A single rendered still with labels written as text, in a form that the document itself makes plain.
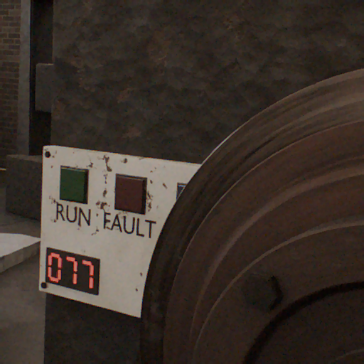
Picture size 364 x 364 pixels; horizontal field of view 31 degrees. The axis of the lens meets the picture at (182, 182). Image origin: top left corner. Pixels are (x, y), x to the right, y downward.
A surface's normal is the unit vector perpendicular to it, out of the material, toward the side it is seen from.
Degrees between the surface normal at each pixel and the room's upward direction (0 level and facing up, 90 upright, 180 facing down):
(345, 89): 90
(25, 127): 90
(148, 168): 90
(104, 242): 90
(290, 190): 43
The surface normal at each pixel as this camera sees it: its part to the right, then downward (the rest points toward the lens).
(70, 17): -0.50, 0.10
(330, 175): -0.48, -0.81
